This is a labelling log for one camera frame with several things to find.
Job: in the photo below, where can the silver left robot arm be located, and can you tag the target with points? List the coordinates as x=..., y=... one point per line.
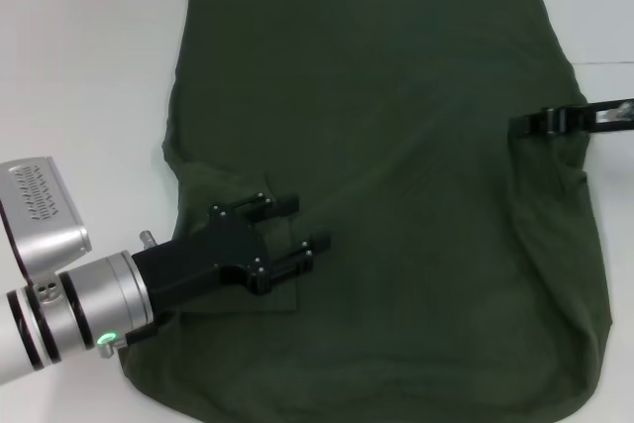
x=104, y=294

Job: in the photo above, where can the silver vented left wrist camera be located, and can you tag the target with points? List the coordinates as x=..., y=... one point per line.
x=44, y=225

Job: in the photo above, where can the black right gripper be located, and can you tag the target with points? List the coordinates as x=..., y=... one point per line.
x=579, y=118

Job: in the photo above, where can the dark green shirt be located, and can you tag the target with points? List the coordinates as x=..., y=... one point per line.
x=371, y=96

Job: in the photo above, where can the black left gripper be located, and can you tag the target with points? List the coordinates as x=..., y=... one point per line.
x=208, y=259

